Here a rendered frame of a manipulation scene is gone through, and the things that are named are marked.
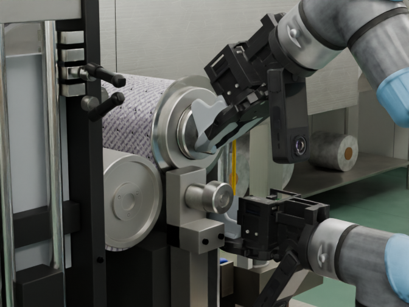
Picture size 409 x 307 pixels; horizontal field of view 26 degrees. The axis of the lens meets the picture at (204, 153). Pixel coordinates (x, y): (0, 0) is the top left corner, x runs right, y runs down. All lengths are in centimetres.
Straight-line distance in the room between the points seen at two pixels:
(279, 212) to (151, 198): 17
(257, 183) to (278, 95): 112
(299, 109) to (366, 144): 541
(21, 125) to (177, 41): 78
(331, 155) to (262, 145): 337
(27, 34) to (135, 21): 56
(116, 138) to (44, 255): 32
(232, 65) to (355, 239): 26
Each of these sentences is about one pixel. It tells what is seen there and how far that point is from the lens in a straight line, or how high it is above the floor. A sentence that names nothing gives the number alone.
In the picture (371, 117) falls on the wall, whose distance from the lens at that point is 640.
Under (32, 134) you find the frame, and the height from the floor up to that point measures 130.
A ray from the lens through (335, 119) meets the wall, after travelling 622.
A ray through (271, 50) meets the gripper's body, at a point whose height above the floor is 137.
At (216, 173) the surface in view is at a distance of 125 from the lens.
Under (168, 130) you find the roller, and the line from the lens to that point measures 114.
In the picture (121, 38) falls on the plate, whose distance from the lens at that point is 152.
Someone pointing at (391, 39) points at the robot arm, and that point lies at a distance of 94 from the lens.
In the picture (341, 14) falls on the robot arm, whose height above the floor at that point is 142.
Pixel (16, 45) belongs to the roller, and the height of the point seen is 138.
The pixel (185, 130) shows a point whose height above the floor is 126.
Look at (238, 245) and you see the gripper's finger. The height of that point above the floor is 110.
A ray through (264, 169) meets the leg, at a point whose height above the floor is 98.
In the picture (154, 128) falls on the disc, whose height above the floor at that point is 126.
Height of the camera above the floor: 147
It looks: 12 degrees down
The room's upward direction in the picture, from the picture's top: straight up
